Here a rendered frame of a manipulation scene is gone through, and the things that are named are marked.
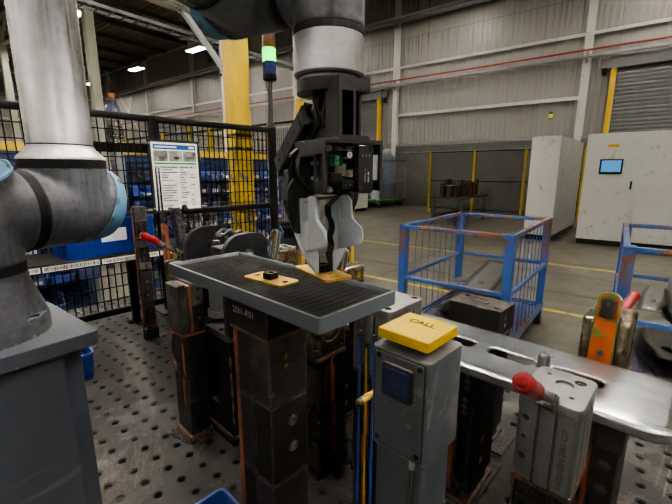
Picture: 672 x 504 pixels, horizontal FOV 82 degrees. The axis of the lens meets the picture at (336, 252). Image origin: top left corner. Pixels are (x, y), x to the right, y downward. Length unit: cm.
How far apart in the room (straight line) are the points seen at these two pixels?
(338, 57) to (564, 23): 1519
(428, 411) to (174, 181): 161
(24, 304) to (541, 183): 840
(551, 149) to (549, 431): 815
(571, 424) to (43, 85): 80
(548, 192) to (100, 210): 826
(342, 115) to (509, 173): 1247
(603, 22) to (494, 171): 530
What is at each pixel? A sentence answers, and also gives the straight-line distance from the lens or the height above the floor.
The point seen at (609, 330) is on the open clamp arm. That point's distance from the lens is 84.
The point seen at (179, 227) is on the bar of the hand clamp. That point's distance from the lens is 125.
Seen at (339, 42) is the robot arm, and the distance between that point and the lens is 43.
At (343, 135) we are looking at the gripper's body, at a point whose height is 135.
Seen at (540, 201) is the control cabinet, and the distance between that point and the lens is 862.
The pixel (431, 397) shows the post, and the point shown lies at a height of 111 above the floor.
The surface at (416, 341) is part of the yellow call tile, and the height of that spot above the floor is 116.
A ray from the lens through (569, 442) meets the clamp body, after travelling 55.
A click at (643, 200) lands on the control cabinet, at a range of 854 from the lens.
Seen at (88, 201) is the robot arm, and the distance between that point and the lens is 70.
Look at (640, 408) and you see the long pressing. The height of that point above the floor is 100.
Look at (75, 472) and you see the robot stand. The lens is 73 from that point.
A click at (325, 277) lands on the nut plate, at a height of 120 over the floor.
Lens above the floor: 132
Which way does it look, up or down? 12 degrees down
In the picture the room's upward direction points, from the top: straight up
